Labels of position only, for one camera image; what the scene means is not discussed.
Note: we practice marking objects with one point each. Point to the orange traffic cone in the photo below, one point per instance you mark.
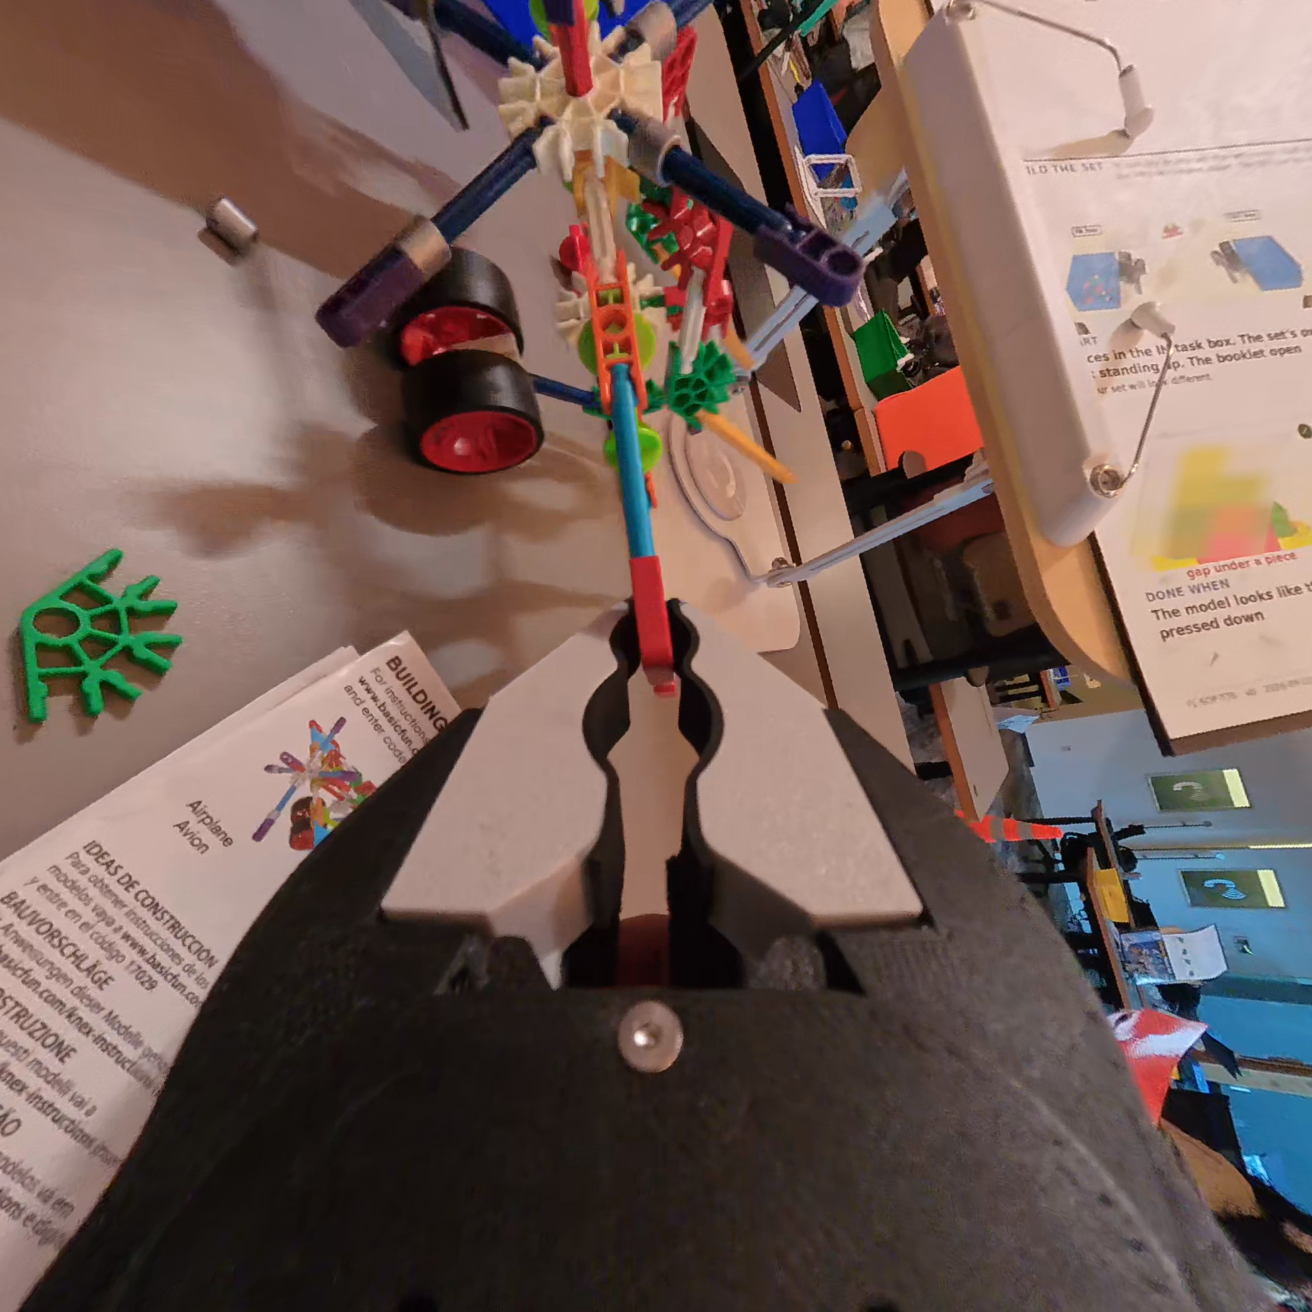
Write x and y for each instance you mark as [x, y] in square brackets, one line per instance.
[1009, 829]

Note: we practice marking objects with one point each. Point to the green plastic bin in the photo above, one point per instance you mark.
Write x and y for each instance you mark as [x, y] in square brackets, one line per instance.
[881, 359]

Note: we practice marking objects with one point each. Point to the orange plastic bin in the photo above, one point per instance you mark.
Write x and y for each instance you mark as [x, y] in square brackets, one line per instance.
[928, 421]

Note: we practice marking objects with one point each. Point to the white tilted reading stand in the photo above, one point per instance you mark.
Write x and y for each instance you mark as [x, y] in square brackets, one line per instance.
[1005, 309]

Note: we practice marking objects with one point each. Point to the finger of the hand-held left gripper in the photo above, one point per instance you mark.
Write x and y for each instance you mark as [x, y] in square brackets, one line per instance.
[409, 41]

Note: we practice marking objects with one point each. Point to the printed instruction sheet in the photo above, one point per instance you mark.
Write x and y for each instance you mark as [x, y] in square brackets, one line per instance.
[1261, 410]

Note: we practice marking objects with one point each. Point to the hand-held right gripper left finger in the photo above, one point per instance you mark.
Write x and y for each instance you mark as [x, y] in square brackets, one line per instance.
[502, 821]

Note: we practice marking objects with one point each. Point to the small grey toy spacer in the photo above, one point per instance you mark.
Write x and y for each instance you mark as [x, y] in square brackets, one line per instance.
[231, 224]

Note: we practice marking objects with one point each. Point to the green wall sign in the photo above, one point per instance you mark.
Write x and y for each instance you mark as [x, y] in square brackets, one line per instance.
[1229, 890]
[1200, 790]

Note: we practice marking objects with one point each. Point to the colourful toy construction model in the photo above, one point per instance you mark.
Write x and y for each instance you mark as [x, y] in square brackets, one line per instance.
[636, 482]

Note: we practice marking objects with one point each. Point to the green toy connector piece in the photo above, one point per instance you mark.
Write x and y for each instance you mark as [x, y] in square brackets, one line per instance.
[33, 666]

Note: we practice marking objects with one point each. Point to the folded instruction booklet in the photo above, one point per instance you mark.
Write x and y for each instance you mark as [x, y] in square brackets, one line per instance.
[153, 922]

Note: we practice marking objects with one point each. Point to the small blue plastic bin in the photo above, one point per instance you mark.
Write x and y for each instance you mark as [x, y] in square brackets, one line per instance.
[820, 118]

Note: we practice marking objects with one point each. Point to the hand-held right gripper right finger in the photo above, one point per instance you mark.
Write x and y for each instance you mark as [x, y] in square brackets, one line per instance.
[809, 821]

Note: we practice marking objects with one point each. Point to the printed plastic bag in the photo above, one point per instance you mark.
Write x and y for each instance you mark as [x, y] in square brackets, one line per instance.
[1153, 1046]

